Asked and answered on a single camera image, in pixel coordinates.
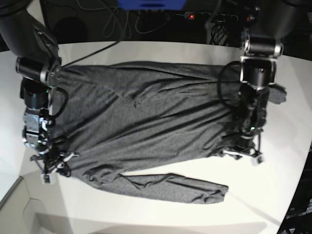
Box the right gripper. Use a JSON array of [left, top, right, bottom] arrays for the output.
[[30, 145, 79, 184]]

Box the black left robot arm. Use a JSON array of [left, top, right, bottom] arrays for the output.
[[215, 0, 312, 164]]

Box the blue box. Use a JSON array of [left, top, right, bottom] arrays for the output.
[[118, 0, 187, 10]]

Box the black power strip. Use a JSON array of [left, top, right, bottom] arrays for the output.
[[182, 11, 239, 22]]

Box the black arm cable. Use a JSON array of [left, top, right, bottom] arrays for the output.
[[217, 60, 242, 108]]

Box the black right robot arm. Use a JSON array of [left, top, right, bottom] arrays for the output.
[[0, 0, 78, 184]]

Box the grey t-shirt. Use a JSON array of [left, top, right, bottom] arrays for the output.
[[47, 60, 288, 205]]

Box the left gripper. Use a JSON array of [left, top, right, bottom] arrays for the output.
[[221, 133, 264, 166]]

